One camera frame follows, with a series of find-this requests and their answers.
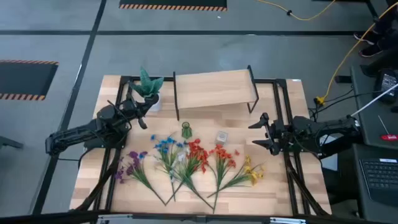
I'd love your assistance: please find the yellow artificial flower bunch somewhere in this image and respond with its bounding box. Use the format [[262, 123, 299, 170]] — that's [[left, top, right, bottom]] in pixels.
[[206, 154, 267, 198]]

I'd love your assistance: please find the green glass vase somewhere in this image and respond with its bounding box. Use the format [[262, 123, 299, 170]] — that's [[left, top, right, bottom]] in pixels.
[[181, 121, 193, 140]]

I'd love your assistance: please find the black crossbar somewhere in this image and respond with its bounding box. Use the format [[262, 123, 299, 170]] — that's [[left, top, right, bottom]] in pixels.
[[0, 210, 398, 224]]

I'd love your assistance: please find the red-handled tool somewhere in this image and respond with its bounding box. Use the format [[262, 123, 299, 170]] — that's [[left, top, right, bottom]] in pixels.
[[377, 114, 398, 142]]

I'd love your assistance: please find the silver metal bracket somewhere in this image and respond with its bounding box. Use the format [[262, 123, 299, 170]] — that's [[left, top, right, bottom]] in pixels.
[[98, 213, 134, 224], [269, 217, 307, 224]]

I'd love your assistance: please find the dark grey desk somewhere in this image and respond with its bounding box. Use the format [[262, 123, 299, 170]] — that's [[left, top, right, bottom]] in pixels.
[[337, 143, 398, 224], [350, 64, 398, 151]]

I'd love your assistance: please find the purple artificial flower bunch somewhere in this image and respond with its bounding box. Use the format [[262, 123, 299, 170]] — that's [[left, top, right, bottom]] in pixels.
[[114, 151, 167, 207]]

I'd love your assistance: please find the white artificial flower bunch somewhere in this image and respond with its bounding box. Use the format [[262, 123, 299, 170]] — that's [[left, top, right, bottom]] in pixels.
[[154, 146, 215, 210]]

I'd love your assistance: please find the white paper sheet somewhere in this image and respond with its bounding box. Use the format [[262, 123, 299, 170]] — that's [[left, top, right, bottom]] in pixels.
[[320, 134, 339, 172]]

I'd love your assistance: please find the blue artificial flower bunch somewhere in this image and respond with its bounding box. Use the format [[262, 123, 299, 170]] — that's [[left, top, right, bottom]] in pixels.
[[150, 134, 187, 203]]

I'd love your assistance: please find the black aluminium table frame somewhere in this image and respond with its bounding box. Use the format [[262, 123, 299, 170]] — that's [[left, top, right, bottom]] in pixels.
[[70, 75, 332, 217]]

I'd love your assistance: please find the wooden shelf with black legs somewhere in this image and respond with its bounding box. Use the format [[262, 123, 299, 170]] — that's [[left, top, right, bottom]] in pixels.
[[172, 64, 261, 121]]

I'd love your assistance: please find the black mat with hazard stripes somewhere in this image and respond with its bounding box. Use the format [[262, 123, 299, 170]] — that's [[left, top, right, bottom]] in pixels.
[[0, 59, 59, 101], [119, 0, 228, 12]]

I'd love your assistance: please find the clear glass vase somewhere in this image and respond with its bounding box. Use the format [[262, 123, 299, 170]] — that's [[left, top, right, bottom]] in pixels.
[[215, 130, 229, 145]]

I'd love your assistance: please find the yellow extension cable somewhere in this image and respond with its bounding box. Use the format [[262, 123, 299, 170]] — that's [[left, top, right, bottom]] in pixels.
[[256, 0, 337, 22], [314, 1, 398, 106]]

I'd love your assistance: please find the grey chair leg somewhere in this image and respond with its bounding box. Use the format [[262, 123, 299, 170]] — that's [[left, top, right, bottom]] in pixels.
[[0, 136, 24, 149]]

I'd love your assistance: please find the green plant in white pot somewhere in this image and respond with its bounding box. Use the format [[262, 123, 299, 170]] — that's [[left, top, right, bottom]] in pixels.
[[127, 66, 165, 113]]

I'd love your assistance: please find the black device with screen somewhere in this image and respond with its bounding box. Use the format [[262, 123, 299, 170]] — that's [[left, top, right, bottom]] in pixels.
[[374, 68, 398, 105]]

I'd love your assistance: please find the black laptop keyboard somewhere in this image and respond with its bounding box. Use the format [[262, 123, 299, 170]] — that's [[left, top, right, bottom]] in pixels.
[[359, 157, 398, 207]]

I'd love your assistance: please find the orange-red artificial flower bunch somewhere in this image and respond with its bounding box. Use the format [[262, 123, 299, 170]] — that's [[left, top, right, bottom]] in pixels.
[[208, 143, 241, 215]]

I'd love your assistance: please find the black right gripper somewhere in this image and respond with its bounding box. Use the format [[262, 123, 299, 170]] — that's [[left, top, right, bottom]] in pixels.
[[248, 112, 295, 156]]

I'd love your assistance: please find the thin white rod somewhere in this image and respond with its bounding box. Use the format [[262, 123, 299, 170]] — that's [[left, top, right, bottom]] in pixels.
[[350, 83, 398, 118]]

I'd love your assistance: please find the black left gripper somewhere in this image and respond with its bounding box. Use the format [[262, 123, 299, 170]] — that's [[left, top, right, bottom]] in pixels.
[[123, 91, 159, 130]]

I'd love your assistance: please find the red artificial flower bunch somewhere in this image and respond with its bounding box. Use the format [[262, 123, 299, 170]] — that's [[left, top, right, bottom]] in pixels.
[[165, 138, 210, 206]]

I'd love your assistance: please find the person's shoe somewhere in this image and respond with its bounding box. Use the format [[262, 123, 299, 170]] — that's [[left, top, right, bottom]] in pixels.
[[353, 30, 377, 46], [358, 44, 382, 58]]

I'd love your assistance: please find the person's leg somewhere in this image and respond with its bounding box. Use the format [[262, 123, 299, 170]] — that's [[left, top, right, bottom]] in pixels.
[[371, 0, 398, 52]]

